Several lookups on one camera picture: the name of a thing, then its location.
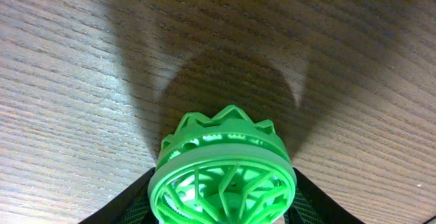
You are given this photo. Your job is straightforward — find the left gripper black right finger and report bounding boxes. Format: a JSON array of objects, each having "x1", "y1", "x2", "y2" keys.
[{"x1": 284, "y1": 168, "x2": 363, "y2": 224}]

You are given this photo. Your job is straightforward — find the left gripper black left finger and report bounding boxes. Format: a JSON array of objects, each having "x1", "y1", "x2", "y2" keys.
[{"x1": 79, "y1": 167, "x2": 159, "y2": 224}]

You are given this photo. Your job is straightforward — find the green spinning top toy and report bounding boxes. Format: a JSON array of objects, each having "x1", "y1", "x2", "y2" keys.
[{"x1": 148, "y1": 105, "x2": 297, "y2": 223}]

